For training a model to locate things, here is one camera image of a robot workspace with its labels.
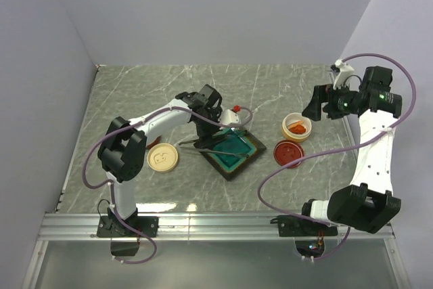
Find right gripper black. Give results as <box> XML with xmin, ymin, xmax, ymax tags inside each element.
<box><xmin>301</xmin><ymin>81</ymin><xmax>359</xmax><ymax>121</ymax></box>

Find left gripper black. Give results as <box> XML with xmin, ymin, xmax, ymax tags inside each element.
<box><xmin>195</xmin><ymin>107</ymin><xmax>228</xmax><ymax>150</ymax></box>

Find red fried chicken piece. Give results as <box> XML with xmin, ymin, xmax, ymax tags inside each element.
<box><xmin>288</xmin><ymin>125</ymin><xmax>306</xmax><ymax>135</ymax></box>

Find metal tongs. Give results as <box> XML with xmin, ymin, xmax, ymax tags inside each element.
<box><xmin>177</xmin><ymin>129</ymin><xmax>251</xmax><ymax>158</ymax></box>

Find salmon piece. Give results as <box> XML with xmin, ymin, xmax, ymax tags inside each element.
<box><xmin>287</xmin><ymin>120</ymin><xmax>303</xmax><ymax>129</ymax></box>

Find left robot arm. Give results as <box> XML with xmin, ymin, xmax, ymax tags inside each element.
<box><xmin>97</xmin><ymin>85</ymin><xmax>223</xmax><ymax>236</ymax></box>

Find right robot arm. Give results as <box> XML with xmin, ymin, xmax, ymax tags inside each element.
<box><xmin>298</xmin><ymin>60</ymin><xmax>403</xmax><ymax>235</ymax></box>

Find red steel lunch container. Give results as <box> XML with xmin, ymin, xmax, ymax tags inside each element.
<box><xmin>146</xmin><ymin>136</ymin><xmax>161</xmax><ymax>150</ymax></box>

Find cream white bowl container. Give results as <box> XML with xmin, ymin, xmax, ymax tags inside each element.
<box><xmin>281</xmin><ymin>112</ymin><xmax>312</xmax><ymax>143</ymax></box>

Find teal square plate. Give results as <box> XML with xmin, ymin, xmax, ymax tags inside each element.
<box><xmin>194</xmin><ymin>128</ymin><xmax>267</xmax><ymax>181</ymax></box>

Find red round lid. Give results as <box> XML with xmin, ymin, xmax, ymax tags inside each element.
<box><xmin>273</xmin><ymin>140</ymin><xmax>304</xmax><ymax>166</ymax></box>

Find cream round lid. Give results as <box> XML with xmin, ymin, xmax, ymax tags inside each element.
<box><xmin>147</xmin><ymin>143</ymin><xmax>179</xmax><ymax>173</ymax></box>

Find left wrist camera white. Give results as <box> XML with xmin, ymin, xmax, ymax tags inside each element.
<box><xmin>219</xmin><ymin>109</ymin><xmax>242</xmax><ymax>127</ymax></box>

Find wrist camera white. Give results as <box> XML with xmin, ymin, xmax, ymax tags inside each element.
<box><xmin>219</xmin><ymin>109</ymin><xmax>242</xmax><ymax>127</ymax></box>
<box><xmin>331</xmin><ymin>59</ymin><xmax>355</xmax><ymax>90</ymax></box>

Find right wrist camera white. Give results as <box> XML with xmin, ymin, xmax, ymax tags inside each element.
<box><xmin>331</xmin><ymin>59</ymin><xmax>355</xmax><ymax>90</ymax></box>

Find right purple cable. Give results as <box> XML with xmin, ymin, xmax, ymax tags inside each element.
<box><xmin>257</xmin><ymin>52</ymin><xmax>417</xmax><ymax>263</ymax></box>

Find purple cable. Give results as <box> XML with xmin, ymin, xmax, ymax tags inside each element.
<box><xmin>82</xmin><ymin>106</ymin><xmax>254</xmax><ymax>265</ymax></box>
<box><xmin>257</xmin><ymin>52</ymin><xmax>417</xmax><ymax>263</ymax></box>

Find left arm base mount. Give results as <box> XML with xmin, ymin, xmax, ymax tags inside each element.
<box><xmin>96</xmin><ymin>213</ymin><xmax>159</xmax><ymax>257</ymax></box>

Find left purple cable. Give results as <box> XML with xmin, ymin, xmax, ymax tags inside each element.
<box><xmin>82</xmin><ymin>106</ymin><xmax>254</xmax><ymax>265</ymax></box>

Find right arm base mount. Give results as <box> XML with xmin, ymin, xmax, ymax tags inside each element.
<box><xmin>270</xmin><ymin>215</ymin><xmax>338</xmax><ymax>261</ymax></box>

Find aluminium mounting rail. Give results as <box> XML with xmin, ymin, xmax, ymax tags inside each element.
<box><xmin>37</xmin><ymin>210</ymin><xmax>396</xmax><ymax>242</ymax></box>

